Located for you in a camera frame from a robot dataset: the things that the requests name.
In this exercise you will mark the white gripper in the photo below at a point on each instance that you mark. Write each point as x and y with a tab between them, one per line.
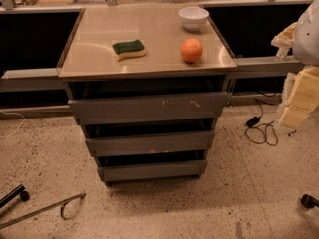
307	39

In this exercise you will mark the grey bottom drawer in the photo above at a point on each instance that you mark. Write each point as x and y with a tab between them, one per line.
151	171

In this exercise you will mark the grey drawer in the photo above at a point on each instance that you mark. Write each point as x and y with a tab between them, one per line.
151	171
149	108
150	144

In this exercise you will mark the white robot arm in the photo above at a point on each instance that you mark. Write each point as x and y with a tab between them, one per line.
303	38

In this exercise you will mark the grey top drawer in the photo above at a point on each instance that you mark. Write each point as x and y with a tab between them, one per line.
149	108

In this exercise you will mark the grey middle drawer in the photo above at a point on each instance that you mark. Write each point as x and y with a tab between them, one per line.
150	144

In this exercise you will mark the grey drawer cabinet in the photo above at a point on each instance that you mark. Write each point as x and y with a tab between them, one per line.
91	71

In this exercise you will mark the clear plastic water bottle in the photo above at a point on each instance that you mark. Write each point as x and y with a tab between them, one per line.
282	54

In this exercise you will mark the orange fruit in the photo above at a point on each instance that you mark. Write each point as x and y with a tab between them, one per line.
191	50

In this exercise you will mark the white bowl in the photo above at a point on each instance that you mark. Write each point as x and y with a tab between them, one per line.
192	18

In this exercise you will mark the black chair caster right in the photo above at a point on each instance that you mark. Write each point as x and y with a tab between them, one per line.
309	202

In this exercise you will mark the black chair caster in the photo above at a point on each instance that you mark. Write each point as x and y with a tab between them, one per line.
18	191
309	202

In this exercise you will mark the green yellow sponge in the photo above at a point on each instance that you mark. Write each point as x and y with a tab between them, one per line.
128	49

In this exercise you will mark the black chair caster left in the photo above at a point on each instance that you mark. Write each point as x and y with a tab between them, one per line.
18	191

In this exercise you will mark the metal rod with hook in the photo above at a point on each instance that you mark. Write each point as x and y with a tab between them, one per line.
60	204

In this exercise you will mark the grey rail shelf right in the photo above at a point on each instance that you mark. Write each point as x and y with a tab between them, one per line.
259	67

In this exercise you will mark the grey rail shelf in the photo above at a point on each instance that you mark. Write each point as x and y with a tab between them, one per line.
259	67
29	80

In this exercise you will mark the black power adapter with cable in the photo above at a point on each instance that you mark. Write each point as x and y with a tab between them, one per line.
259	132

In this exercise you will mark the grey rail shelf left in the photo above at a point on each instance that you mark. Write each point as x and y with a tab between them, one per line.
29	80

